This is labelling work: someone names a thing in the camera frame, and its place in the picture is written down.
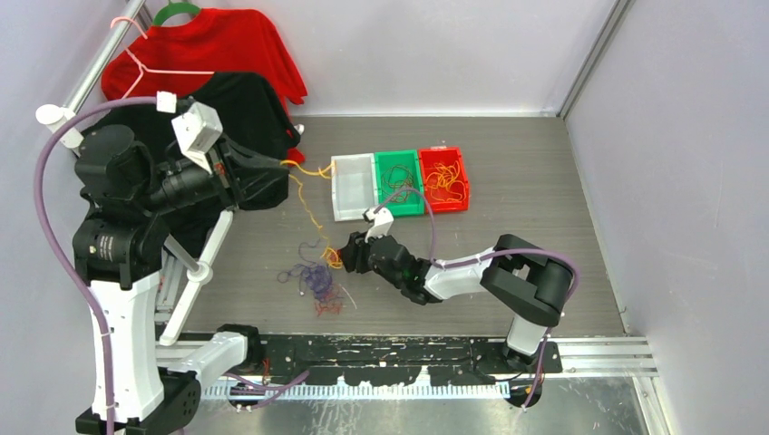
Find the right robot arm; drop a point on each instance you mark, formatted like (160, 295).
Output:
(533, 283)

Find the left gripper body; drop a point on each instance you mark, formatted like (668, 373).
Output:
(181, 187)

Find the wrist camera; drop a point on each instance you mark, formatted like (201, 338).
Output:
(380, 219)
(196, 131)

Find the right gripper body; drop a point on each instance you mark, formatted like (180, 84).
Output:
(391, 277)

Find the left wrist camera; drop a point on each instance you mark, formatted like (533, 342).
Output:
(196, 131)

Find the red t-shirt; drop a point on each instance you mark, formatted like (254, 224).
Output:
(215, 40)

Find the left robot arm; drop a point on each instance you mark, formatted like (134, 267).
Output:
(118, 255)

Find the red plastic bin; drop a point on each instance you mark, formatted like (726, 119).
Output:
(445, 182)

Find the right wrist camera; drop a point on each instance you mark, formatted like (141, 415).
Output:
(380, 219)

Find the green plastic bin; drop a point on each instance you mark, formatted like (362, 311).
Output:
(395, 170)

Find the pink hanger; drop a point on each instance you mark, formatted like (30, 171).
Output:
(142, 68)

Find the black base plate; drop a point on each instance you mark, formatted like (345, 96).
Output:
(385, 360)

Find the black t-shirt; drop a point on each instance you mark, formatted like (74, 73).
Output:
(251, 114)

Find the white plastic bin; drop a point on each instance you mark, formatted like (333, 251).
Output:
(354, 188)

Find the white clothes rack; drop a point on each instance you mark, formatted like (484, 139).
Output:
(53, 117)

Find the green hanger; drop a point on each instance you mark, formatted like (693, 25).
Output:
(174, 8)

